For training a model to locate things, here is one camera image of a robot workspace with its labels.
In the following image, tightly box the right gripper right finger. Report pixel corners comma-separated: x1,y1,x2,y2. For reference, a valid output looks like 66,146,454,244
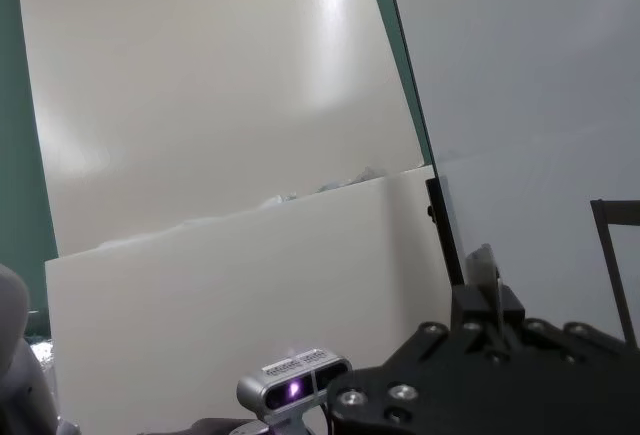
501,284,526,329

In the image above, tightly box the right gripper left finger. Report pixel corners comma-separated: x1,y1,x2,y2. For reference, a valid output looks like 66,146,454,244
451,284,496,336

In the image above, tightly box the small white board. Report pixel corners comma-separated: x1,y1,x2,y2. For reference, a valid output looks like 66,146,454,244
44,167,454,435

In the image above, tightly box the large white board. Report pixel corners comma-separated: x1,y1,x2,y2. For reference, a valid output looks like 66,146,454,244
14,0,434,261

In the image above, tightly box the shiny bubble wrap sheet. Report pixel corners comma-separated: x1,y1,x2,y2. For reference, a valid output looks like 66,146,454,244
24,335,56,372

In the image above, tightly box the black table frame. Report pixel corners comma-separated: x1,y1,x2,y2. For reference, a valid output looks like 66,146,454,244
382,0,466,289

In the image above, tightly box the black tape frame outline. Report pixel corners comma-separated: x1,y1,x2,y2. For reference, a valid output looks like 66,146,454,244
589,198,640,346

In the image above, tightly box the black camera cable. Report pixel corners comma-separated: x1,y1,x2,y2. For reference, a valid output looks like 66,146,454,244
322,394,336,435

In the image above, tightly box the silver depth camera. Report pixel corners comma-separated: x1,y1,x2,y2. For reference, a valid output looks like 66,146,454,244
236,347,351,429

